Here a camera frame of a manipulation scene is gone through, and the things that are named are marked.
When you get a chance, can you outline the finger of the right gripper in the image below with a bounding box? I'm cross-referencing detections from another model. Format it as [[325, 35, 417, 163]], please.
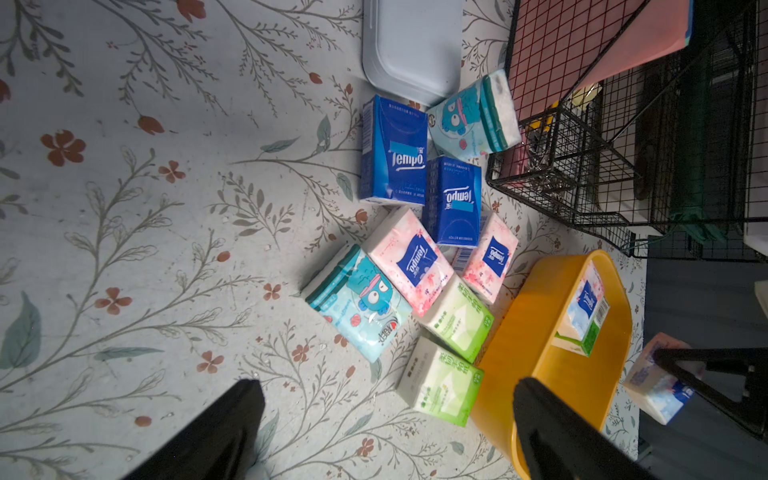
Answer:
[[652, 347, 767, 438]]

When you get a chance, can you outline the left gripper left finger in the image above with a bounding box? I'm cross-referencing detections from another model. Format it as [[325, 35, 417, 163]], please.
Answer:
[[126, 380, 265, 479]]

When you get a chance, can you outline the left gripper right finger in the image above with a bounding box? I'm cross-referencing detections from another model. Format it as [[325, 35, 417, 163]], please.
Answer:
[[513, 377, 653, 479]]

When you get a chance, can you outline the pink Tempo pack front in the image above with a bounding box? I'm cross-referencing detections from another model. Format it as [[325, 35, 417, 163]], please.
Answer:
[[622, 332, 694, 425]]

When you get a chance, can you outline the yellow plastic storage box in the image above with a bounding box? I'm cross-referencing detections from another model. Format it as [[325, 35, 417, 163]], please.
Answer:
[[471, 250, 632, 479]]

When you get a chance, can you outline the green tissue pack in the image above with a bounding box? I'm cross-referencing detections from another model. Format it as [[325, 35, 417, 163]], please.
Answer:
[[552, 261, 610, 357], [397, 336, 484, 427], [419, 275, 494, 364]]

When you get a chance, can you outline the pink Tempo tissue pack right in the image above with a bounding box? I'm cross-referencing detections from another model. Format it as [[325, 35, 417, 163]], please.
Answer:
[[452, 210, 519, 305]]

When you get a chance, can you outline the pink tempo tissue pack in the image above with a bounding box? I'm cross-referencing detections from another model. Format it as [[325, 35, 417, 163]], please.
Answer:
[[452, 210, 519, 305], [363, 206, 454, 317]]

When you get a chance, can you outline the teal cartoon tissue pack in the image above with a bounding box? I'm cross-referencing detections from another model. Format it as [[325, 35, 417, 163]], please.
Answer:
[[301, 243, 412, 363]]

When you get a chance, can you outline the pink Tempo tissue pack left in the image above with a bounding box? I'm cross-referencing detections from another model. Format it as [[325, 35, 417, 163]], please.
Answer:
[[363, 206, 454, 317]]

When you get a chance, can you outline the dark blue Tempo tissue pack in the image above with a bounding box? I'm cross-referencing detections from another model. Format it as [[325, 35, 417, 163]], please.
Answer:
[[359, 95, 428, 206]]

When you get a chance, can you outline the teal tissue pack by case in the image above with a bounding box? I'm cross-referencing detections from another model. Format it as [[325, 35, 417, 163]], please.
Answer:
[[427, 69, 522, 161]]

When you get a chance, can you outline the red booklet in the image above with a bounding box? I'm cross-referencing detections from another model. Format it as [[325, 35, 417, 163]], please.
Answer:
[[508, 0, 694, 121]]

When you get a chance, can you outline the light blue pencil case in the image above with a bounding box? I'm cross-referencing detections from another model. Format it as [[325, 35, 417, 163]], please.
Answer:
[[362, 0, 464, 105]]

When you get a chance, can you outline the black wire desk organizer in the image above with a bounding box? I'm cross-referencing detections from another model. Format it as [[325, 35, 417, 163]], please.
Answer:
[[487, 1, 767, 262]]

